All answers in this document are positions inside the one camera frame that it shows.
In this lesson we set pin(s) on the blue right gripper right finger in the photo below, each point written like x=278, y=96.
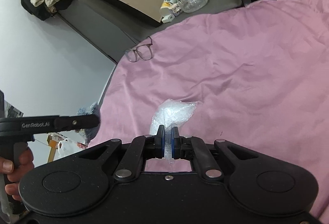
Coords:
x=195, y=151

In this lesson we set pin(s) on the dark-framed eyeglasses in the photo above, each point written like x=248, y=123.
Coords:
x=142, y=51

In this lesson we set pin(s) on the white plastic bag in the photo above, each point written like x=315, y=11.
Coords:
x=67, y=147

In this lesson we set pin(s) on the white supplement bottle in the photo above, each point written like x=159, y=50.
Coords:
x=166, y=7

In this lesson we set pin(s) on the person left hand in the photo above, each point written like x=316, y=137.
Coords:
x=14, y=175

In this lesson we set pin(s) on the small blue-grey knitted toy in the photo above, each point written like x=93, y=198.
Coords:
x=89, y=134

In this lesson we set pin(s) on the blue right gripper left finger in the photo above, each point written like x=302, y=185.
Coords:
x=136, y=154

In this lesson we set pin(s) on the clear bag of white stuffing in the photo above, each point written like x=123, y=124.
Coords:
x=172, y=115

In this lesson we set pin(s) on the finger of the black left gripper seen sideways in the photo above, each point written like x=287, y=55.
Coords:
x=68, y=123

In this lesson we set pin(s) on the pink bed sheet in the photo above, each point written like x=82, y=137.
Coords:
x=259, y=75

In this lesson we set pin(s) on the grey door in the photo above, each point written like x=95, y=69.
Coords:
x=100, y=32

